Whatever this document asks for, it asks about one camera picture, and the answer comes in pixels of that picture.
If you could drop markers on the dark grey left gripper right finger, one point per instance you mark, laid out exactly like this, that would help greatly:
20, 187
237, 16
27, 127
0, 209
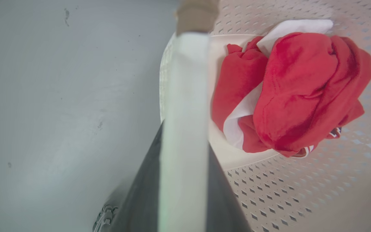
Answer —
221, 206

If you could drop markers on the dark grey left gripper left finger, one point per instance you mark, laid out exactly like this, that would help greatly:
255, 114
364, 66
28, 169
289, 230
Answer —
140, 199

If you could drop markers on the white perforated plastic laundry basket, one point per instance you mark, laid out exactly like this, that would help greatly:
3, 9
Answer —
301, 193

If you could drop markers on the red garment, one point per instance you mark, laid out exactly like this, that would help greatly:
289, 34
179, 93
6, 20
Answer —
301, 90

